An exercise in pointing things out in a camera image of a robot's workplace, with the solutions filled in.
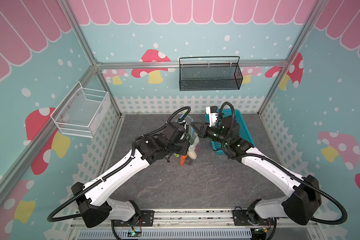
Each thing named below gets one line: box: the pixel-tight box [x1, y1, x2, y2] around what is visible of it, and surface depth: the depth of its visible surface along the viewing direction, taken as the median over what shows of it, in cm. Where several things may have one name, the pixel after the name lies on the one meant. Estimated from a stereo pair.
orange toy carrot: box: [180, 153, 188, 166], surface depth 88 cm
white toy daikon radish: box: [187, 150, 197, 159], surface depth 87 cm
